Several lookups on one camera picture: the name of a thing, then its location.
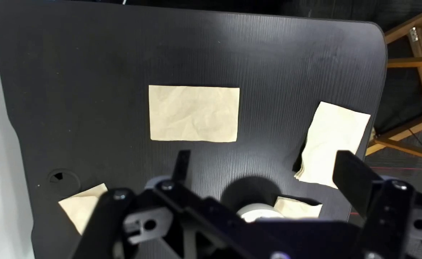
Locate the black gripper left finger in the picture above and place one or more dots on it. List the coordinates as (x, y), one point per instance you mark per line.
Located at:
(125, 217)

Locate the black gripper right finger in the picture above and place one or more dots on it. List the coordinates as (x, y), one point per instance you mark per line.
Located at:
(388, 217)

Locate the beige napkin with pointed corner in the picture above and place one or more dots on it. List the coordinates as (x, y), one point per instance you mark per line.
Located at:
(81, 206)

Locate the large crumpled white napkin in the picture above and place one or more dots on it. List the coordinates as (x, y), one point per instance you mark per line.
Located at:
(334, 139)

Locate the flat rectangular beige napkin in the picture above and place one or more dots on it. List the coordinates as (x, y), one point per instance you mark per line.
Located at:
(194, 114)

